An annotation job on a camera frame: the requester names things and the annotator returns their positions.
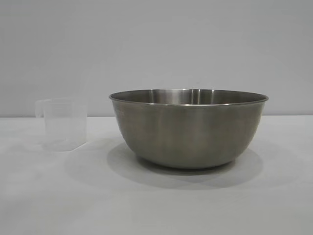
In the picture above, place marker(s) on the clear plastic measuring cup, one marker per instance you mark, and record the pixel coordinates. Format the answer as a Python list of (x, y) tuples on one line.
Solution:
[(62, 127)]

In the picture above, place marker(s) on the stainless steel mixing bowl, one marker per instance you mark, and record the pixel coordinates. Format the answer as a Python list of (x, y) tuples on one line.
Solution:
[(188, 129)]

